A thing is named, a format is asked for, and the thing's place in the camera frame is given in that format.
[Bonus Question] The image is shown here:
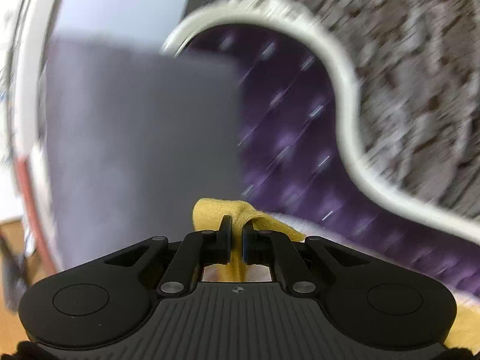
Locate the grey pillow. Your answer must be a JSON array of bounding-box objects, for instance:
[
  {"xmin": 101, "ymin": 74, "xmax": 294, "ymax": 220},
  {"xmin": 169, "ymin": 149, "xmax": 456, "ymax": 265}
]
[{"xmin": 45, "ymin": 38, "xmax": 242, "ymax": 269}]

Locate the damask patterned curtain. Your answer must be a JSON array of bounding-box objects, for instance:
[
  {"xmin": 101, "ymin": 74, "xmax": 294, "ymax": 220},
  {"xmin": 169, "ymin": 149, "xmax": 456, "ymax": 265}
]
[{"xmin": 203, "ymin": 0, "xmax": 479, "ymax": 219}]

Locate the dark clutter on floor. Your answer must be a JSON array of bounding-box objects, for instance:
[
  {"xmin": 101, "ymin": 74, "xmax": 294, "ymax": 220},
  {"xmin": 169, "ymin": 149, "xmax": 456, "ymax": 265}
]
[{"xmin": 1, "ymin": 232, "xmax": 30, "ymax": 313}]

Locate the floral bed cover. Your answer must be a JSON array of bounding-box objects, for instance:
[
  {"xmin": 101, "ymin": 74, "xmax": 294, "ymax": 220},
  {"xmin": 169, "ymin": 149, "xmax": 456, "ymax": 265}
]
[{"xmin": 202, "ymin": 212, "xmax": 480, "ymax": 308}]

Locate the white door frame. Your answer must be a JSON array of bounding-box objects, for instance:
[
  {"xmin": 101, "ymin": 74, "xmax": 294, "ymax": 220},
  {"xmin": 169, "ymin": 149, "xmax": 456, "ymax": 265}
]
[{"xmin": 5, "ymin": 0, "xmax": 62, "ymax": 275}]

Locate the mustard yellow sweater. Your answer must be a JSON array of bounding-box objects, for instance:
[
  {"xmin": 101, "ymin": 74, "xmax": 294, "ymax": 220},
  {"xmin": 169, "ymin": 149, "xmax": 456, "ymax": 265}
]
[{"xmin": 192, "ymin": 198, "xmax": 479, "ymax": 353}]

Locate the purple tufted white-framed headboard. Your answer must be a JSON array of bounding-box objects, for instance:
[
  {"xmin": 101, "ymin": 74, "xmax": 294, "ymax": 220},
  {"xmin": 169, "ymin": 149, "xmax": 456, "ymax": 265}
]
[{"xmin": 160, "ymin": 0, "xmax": 480, "ymax": 297}]

